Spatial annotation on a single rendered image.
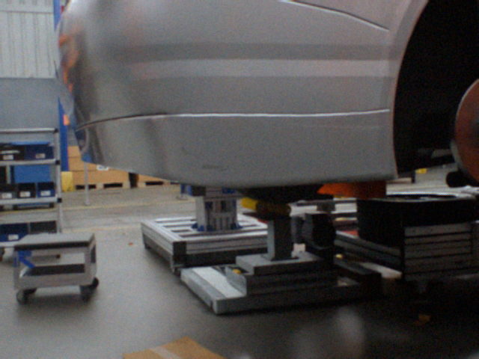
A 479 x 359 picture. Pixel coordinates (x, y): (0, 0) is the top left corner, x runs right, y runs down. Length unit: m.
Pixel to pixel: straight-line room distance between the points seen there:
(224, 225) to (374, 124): 3.08
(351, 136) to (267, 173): 0.22
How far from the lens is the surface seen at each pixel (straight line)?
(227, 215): 4.35
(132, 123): 1.42
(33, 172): 9.31
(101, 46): 1.45
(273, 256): 3.29
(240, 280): 3.20
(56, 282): 3.58
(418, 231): 3.28
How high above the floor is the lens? 0.84
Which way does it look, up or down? 3 degrees down
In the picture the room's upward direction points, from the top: 2 degrees counter-clockwise
